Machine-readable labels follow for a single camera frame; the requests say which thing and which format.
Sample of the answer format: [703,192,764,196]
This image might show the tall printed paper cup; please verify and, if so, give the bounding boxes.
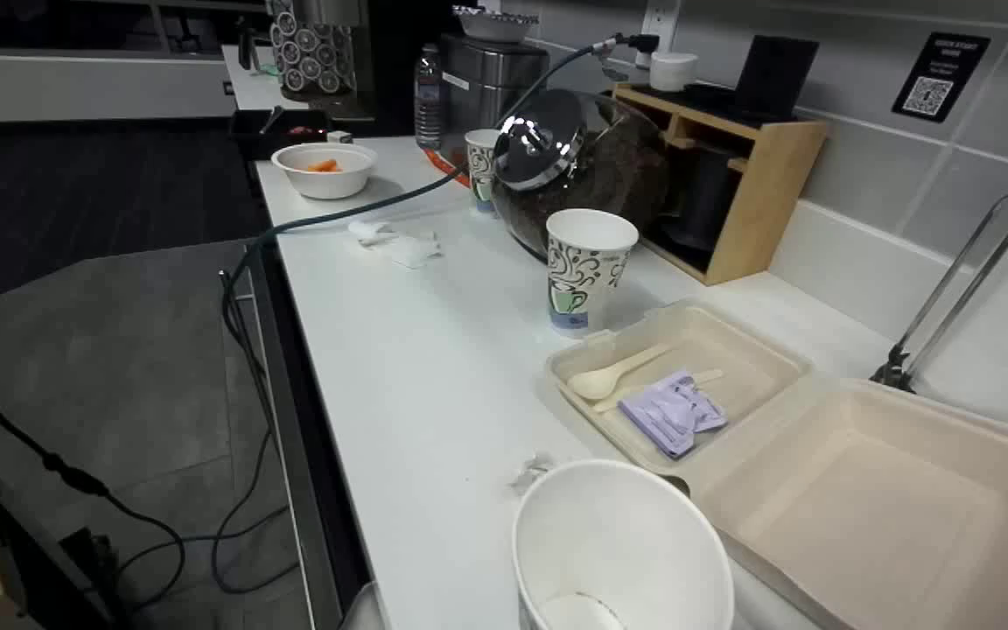
[545,208,640,340]

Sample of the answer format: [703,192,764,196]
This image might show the wooden spoon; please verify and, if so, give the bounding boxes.
[567,342,676,403]

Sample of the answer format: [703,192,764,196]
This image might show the crumpled white napkin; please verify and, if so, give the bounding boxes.
[347,219,444,270]

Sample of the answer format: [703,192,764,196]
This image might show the small printed paper cup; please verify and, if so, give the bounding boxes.
[465,129,503,214]

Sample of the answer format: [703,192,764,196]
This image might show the small torn wrapper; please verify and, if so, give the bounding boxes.
[510,451,556,493]

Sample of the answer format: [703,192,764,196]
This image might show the glass jar with chrome lid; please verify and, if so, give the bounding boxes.
[490,88,673,263]

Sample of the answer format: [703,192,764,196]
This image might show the heap of purple sachets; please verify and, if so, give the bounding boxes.
[618,370,729,460]

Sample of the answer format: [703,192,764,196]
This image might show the white bowl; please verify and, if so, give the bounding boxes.
[271,142,378,200]

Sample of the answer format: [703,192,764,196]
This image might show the clear water bottle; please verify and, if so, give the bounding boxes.
[414,44,444,151]

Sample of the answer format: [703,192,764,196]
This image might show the black cup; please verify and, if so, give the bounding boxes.
[667,144,743,255]

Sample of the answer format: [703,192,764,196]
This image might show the stainless steel appliance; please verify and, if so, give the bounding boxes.
[439,33,550,165]

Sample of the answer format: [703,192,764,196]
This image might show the large white paper cup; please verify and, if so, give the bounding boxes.
[511,459,736,630]

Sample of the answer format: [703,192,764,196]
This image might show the wooden organizer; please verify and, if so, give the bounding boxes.
[611,81,830,287]

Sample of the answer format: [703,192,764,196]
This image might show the grey bowl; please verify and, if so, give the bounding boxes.
[451,5,541,45]

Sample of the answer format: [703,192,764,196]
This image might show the stack of white lids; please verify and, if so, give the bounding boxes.
[649,52,699,94]

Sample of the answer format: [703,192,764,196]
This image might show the black upright panel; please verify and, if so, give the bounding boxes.
[734,35,820,123]

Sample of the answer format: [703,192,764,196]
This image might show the beige clamshell food container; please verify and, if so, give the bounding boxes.
[543,300,1008,630]

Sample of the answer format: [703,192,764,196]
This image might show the chrome tap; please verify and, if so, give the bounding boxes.
[870,192,1008,394]

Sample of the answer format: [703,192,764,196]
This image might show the black sign with code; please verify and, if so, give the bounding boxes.
[891,31,991,123]

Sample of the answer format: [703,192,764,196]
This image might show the dark green cable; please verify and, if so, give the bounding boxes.
[209,32,661,598]

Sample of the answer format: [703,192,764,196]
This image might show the white wall socket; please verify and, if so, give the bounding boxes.
[640,0,682,53]

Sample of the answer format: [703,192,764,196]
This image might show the black cable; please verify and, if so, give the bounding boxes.
[0,336,187,613]

